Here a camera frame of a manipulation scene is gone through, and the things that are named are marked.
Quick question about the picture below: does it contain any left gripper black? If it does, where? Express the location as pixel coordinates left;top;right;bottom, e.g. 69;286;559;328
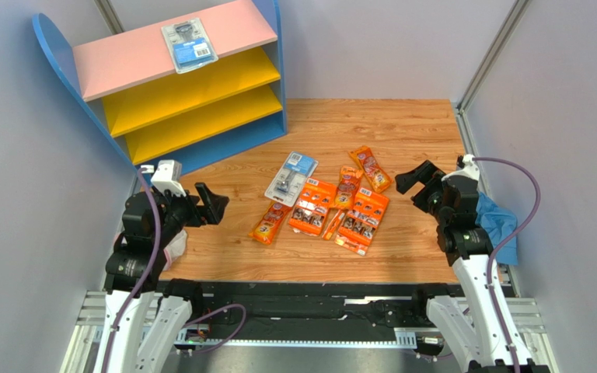
153;180;229;246

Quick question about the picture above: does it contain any orange bic razor bag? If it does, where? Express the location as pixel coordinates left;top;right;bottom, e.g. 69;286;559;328
249;202;292;245
333;166;363;210
348;145;393;193

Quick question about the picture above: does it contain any blue Gillette razor blister pack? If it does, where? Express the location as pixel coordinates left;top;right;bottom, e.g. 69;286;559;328
264;152;319;207

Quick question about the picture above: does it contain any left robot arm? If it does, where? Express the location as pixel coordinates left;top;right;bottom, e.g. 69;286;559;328
94;183;229;372

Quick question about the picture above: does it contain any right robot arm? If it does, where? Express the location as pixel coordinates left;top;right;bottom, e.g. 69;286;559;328
395;155;549;372

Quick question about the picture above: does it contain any blue shelf with coloured boards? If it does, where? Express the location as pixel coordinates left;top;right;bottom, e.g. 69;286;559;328
32;1;288;173

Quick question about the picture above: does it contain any razor blister pack on shelf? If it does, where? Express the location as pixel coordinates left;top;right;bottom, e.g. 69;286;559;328
161;18;219;74

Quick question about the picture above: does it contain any white plastic bag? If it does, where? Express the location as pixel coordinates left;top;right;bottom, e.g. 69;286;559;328
163;230;188;271

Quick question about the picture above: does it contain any orange razor box right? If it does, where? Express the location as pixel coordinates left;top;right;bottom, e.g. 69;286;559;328
334;187;389;256

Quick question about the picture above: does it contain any orange razor box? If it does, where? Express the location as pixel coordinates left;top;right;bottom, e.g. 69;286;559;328
334;187;389;256
288;178;337;236

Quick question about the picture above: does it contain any small orange razor pack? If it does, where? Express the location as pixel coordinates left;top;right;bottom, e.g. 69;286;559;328
323;209;347;241

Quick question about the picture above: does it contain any orange razor box left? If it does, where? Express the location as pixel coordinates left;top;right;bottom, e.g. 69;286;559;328
288;178;337;236

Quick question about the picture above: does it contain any blue bucket hat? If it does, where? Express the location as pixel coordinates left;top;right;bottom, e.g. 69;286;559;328
476;192;518;266

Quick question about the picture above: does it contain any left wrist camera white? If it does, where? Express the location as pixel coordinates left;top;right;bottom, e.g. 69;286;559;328
151;159;187;197

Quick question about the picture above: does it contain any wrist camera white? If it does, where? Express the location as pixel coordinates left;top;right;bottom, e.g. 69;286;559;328
151;159;187;197
442;154;480;182

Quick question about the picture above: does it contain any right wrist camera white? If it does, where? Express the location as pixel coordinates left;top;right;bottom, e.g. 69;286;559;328
442;154;480;182

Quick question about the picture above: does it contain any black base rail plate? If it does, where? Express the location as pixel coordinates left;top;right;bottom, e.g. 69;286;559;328
154;279;465;345

